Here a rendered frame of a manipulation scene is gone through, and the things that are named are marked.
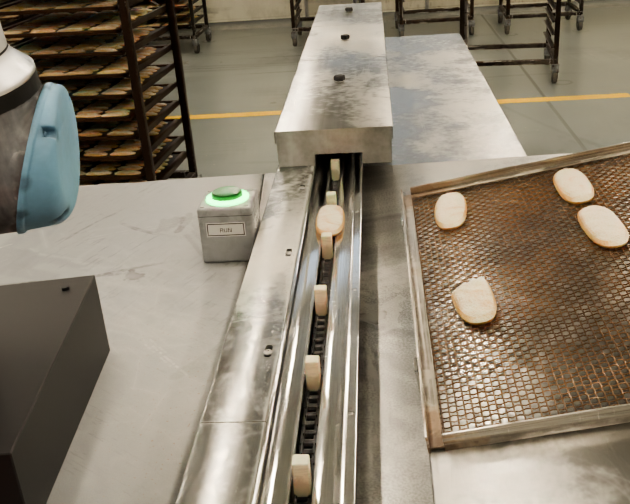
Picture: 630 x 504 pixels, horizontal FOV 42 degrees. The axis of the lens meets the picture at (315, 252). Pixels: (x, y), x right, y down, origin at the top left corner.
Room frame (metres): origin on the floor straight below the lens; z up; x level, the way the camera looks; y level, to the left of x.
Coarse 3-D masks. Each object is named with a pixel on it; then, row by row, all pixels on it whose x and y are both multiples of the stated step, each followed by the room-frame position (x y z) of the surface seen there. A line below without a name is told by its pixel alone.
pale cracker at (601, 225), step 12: (588, 216) 0.77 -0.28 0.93; (600, 216) 0.76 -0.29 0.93; (612, 216) 0.76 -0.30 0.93; (588, 228) 0.75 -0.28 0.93; (600, 228) 0.74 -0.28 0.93; (612, 228) 0.73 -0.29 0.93; (624, 228) 0.73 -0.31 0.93; (600, 240) 0.72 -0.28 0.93; (612, 240) 0.71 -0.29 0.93; (624, 240) 0.71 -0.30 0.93
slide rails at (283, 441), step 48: (336, 240) 0.94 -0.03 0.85; (336, 288) 0.81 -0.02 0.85; (288, 336) 0.71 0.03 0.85; (336, 336) 0.70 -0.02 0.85; (288, 384) 0.63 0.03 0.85; (336, 384) 0.62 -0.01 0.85; (288, 432) 0.56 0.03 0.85; (336, 432) 0.55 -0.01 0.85; (288, 480) 0.50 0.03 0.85; (336, 480) 0.49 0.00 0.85
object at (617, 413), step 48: (624, 144) 0.94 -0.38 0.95; (432, 192) 0.96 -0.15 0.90; (624, 192) 0.83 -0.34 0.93; (432, 240) 0.82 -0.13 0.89; (480, 240) 0.80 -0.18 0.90; (432, 288) 0.72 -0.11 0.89; (528, 288) 0.67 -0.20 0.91; (624, 288) 0.63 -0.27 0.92; (432, 336) 0.63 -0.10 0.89; (480, 336) 0.61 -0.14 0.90; (432, 384) 0.55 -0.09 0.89; (528, 384) 0.52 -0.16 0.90; (432, 432) 0.49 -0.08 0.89; (480, 432) 0.47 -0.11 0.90; (528, 432) 0.47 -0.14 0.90
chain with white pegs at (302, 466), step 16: (336, 160) 1.19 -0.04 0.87; (336, 176) 1.19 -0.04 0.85; (336, 192) 1.14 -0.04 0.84; (320, 272) 0.87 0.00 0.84; (320, 288) 0.77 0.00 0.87; (320, 304) 0.77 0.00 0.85; (320, 320) 0.76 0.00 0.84; (320, 336) 0.73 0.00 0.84; (320, 352) 0.69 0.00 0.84; (320, 368) 0.67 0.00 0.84; (320, 384) 0.63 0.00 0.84; (320, 400) 0.61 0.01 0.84; (304, 416) 0.59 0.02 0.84; (304, 432) 0.57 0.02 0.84; (304, 448) 0.55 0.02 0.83; (304, 464) 0.49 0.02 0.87; (304, 480) 0.49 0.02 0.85; (304, 496) 0.49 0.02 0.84
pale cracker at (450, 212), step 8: (456, 192) 0.93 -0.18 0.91; (440, 200) 0.91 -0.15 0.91; (448, 200) 0.90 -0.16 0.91; (456, 200) 0.89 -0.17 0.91; (464, 200) 0.90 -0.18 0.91; (440, 208) 0.88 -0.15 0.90; (448, 208) 0.88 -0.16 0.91; (456, 208) 0.87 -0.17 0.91; (464, 208) 0.87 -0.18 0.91; (440, 216) 0.86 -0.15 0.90; (448, 216) 0.86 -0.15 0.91; (456, 216) 0.85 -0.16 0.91; (464, 216) 0.86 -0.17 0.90; (440, 224) 0.85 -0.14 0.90; (448, 224) 0.84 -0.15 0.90; (456, 224) 0.84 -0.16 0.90
